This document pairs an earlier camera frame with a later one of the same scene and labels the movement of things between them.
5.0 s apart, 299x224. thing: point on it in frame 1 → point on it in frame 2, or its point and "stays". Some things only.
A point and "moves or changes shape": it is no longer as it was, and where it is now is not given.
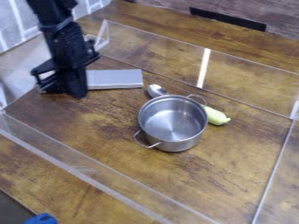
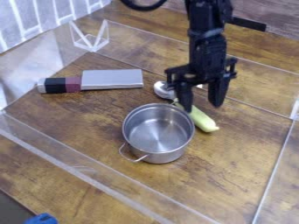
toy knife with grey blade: (114, 79) stays
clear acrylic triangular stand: (101, 39) stays
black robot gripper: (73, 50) → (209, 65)
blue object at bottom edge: (42, 218) stays
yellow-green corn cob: (216, 118) → (202, 122)
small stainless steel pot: (173, 122) moves or changes shape
